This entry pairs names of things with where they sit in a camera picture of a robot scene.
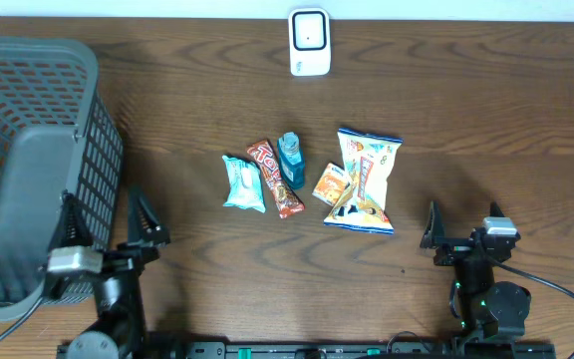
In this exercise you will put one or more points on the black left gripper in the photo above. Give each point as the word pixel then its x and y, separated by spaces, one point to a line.
pixel 133 257

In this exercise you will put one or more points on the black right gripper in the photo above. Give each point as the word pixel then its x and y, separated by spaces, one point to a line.
pixel 454 248

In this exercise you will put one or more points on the yellow white snack bag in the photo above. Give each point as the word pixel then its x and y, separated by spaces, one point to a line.
pixel 368 161

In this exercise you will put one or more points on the orange tissue pack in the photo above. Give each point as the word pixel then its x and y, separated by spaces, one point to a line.
pixel 331 184

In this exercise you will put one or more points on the teal wet wipes pack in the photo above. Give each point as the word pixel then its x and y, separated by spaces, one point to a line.
pixel 245 185

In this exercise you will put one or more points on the red Top chocolate bar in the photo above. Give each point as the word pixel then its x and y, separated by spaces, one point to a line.
pixel 286 200

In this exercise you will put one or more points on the blue mouthwash bottle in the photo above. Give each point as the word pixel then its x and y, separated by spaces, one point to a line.
pixel 292 163

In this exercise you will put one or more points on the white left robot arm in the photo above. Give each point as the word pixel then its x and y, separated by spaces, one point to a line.
pixel 119 305

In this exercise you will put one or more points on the grey plastic shopping basket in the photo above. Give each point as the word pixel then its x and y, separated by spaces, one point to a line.
pixel 56 137

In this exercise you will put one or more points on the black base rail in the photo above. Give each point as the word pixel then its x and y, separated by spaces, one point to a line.
pixel 317 350

